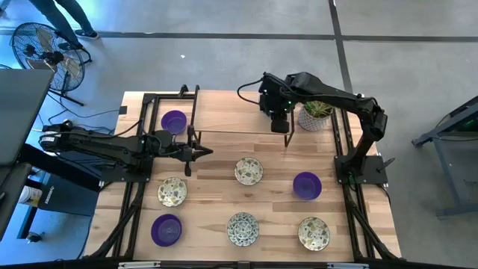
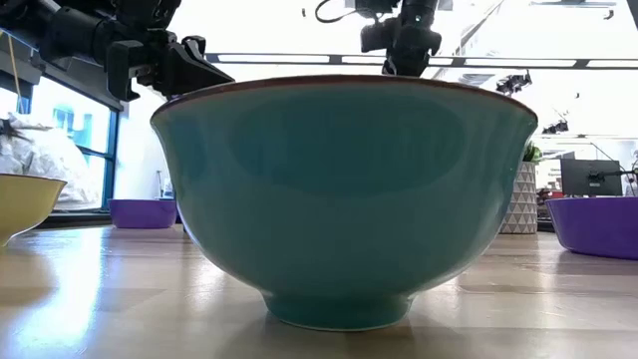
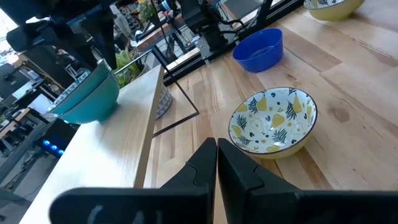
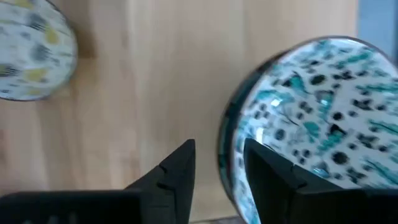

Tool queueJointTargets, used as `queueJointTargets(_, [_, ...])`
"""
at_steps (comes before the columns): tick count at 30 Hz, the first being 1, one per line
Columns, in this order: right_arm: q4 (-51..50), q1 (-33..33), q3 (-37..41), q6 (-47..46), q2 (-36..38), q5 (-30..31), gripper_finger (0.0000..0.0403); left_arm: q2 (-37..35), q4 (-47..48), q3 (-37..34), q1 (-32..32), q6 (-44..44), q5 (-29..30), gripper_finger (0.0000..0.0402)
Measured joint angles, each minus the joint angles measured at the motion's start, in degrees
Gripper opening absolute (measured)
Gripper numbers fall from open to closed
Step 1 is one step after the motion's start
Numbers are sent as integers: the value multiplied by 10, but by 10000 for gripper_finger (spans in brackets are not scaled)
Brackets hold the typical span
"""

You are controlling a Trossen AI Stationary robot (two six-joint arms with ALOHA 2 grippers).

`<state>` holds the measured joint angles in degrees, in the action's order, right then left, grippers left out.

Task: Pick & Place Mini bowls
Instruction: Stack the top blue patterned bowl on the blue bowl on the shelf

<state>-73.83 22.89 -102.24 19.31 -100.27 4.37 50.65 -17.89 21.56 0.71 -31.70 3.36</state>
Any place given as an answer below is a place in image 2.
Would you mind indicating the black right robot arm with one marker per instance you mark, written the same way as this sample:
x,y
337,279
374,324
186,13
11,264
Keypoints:
x,y
421,10

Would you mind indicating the succulent in patterned white pot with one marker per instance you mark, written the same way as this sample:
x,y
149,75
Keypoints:
x,y
518,199

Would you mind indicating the blue window frame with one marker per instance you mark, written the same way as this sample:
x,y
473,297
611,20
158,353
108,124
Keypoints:
x,y
110,159

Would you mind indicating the person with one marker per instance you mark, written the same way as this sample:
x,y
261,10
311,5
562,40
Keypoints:
x,y
50,164

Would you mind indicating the long ceiling light rail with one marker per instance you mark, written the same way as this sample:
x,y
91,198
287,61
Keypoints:
x,y
335,59

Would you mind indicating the black computer monitor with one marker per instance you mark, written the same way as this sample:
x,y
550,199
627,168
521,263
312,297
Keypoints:
x,y
578,177

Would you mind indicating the black aluminium rig frame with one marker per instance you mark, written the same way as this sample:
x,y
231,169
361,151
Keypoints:
x,y
75,220

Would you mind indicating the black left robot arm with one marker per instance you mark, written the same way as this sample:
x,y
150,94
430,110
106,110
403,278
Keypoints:
x,y
75,35

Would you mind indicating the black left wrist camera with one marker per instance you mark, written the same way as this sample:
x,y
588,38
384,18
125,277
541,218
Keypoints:
x,y
149,12

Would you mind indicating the black ceiling spotlight cluster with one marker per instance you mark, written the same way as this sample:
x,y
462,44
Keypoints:
x,y
513,82
555,127

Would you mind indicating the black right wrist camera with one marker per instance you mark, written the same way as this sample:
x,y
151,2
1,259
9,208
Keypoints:
x,y
379,36

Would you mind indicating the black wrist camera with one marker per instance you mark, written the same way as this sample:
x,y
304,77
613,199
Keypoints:
x,y
149,12
379,36

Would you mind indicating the teal bowl with pebbled inside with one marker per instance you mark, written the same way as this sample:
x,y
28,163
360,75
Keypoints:
x,y
344,199

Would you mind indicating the yellow speckled ceramic bowl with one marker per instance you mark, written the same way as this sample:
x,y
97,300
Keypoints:
x,y
25,204

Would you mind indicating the purple bowl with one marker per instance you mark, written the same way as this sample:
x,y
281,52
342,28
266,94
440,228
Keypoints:
x,y
598,227
142,213

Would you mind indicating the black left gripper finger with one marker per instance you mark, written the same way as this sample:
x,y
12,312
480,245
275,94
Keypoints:
x,y
194,45
199,72

